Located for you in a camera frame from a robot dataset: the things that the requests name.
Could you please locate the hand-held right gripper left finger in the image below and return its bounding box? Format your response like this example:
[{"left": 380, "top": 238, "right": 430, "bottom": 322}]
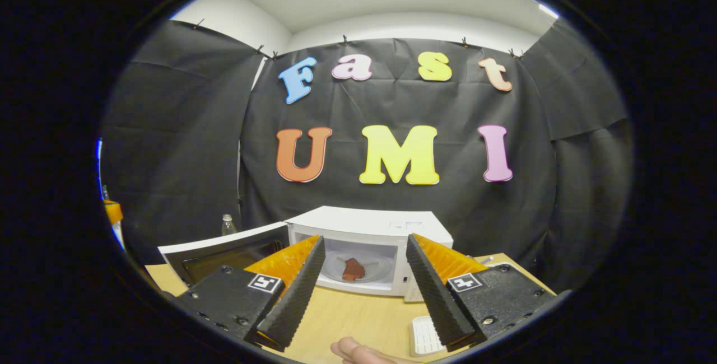
[{"left": 170, "top": 234, "right": 327, "bottom": 353}]

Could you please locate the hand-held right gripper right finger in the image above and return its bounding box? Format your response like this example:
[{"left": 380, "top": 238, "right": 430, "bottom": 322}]
[{"left": 406, "top": 233, "right": 573, "bottom": 353}]

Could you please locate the red meat piece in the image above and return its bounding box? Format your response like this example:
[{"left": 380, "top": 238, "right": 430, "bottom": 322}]
[{"left": 341, "top": 257, "right": 366, "bottom": 282}]

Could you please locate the white microwave oven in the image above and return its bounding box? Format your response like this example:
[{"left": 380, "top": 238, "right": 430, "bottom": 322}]
[{"left": 158, "top": 205, "right": 455, "bottom": 304}]

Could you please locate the black backdrop cloth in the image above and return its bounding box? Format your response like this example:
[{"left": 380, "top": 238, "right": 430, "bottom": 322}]
[{"left": 101, "top": 17, "right": 634, "bottom": 292}]

